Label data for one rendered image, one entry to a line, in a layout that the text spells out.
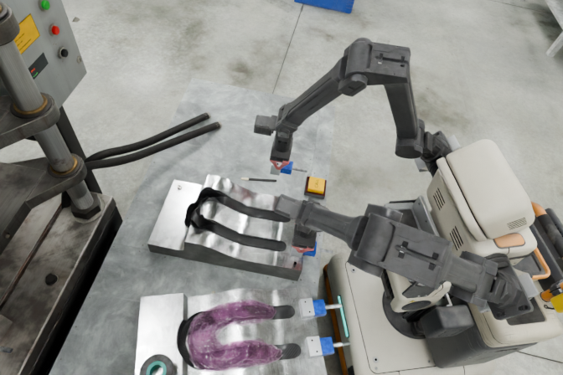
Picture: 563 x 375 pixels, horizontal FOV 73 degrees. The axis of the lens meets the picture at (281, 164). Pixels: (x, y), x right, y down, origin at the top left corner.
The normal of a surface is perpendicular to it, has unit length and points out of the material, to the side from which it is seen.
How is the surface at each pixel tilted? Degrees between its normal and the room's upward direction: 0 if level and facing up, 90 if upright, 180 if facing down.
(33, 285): 0
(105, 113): 0
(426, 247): 34
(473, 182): 42
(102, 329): 0
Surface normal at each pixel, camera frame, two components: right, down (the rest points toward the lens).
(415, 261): -0.27, -0.21
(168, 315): 0.12, -0.61
